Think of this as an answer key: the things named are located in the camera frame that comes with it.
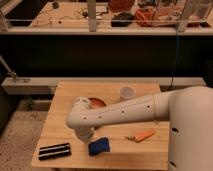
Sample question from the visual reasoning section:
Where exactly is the orange bowl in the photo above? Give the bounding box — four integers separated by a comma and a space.
90, 98, 106, 109

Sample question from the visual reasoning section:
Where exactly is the orange crate on shelf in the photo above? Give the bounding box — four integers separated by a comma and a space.
135, 9, 174, 27

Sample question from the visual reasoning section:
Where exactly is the orange toy carrot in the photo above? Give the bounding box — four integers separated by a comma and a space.
126, 129, 155, 143

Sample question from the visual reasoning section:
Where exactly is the black object on shelf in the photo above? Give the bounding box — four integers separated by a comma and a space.
111, 12, 134, 27

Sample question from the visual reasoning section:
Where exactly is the metal clamp bracket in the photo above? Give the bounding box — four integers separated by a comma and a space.
0, 55, 30, 83

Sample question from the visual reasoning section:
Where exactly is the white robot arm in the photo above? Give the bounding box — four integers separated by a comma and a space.
66, 86, 213, 171

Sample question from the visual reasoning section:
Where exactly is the black whiteboard eraser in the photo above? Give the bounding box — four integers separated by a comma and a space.
38, 143, 71, 161

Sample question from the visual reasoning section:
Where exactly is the blue sponge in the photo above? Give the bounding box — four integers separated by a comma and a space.
88, 137, 110, 156

